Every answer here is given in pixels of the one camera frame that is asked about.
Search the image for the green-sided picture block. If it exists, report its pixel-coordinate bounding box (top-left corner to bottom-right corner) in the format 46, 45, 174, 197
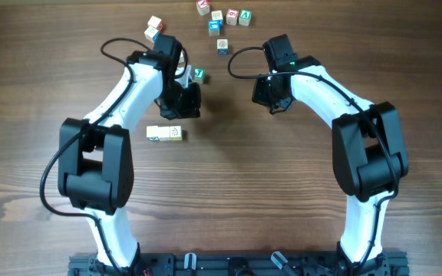
169, 126, 183, 141

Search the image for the plain white picture block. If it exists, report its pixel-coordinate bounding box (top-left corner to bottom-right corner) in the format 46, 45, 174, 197
147, 126, 159, 141

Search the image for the red V block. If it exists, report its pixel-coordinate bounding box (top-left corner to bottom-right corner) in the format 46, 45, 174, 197
157, 126, 171, 141

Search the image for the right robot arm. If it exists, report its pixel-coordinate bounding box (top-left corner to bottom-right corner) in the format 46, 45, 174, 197
252, 34, 409, 274

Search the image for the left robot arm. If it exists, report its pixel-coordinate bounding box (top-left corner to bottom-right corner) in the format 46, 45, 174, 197
50, 34, 201, 275

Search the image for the green J letter block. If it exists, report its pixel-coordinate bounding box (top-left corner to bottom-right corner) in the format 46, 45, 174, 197
193, 67, 206, 84

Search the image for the green-sided Z block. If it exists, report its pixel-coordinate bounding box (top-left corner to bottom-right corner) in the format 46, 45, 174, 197
179, 51, 185, 64

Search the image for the blue D letter block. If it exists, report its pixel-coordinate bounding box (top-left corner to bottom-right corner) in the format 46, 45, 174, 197
216, 39, 229, 55

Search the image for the blue-sided white block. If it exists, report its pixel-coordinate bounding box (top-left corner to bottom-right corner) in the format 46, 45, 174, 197
144, 26, 160, 43

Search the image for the green V block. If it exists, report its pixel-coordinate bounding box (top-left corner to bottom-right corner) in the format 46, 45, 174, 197
239, 9, 252, 26

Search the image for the red-sided white block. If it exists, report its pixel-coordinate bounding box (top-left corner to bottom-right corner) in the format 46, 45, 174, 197
147, 15, 164, 31

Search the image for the blue-topped block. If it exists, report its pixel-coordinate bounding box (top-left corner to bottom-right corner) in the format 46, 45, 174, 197
208, 20, 220, 37

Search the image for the red 6 block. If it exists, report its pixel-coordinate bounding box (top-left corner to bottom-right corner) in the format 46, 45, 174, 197
226, 8, 239, 25

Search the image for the blue-sided picture block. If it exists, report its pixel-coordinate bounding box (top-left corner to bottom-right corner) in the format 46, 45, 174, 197
211, 10, 224, 26

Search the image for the red A top block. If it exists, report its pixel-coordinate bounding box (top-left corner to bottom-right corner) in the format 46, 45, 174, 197
196, 0, 210, 16

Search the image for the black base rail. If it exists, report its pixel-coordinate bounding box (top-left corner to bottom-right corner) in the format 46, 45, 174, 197
68, 251, 411, 276

